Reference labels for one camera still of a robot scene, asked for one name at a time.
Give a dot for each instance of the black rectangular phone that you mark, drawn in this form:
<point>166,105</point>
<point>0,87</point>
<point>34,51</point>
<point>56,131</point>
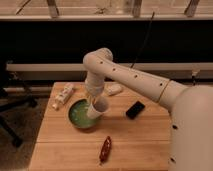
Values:
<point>135,109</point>

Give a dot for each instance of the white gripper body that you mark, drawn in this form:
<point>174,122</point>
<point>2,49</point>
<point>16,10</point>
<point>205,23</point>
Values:
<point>94,87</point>

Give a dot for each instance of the white tube bottle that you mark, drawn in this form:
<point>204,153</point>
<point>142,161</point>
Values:
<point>63,96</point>

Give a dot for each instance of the green ceramic bowl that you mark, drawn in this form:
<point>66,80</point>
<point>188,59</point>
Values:
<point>78,115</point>

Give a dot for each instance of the white ceramic cup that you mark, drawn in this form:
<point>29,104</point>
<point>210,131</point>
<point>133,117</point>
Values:
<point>97,108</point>

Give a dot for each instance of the white baseboard heater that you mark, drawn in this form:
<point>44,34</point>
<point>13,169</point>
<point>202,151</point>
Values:
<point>76,71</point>

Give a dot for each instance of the white oval soap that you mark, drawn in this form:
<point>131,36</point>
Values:
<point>113,89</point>

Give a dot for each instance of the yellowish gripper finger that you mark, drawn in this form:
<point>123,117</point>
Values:
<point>91,99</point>

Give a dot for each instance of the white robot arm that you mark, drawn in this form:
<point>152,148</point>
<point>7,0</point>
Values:
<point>190,108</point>

